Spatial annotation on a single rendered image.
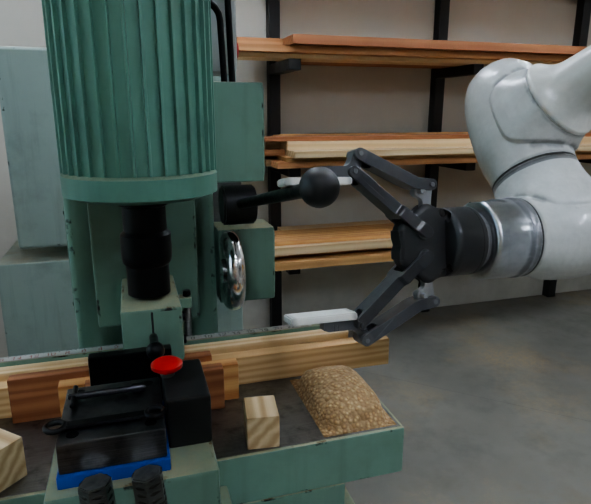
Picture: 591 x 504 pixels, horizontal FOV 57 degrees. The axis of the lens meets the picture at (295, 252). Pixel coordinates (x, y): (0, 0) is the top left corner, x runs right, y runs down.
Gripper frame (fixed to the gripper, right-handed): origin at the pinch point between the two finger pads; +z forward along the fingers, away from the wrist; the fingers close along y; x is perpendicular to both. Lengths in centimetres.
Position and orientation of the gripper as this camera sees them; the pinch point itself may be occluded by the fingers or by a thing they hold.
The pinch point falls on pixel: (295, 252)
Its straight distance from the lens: 53.9
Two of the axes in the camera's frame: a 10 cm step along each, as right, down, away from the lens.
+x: 2.8, 0.5, -9.6
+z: -9.6, 0.6, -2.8
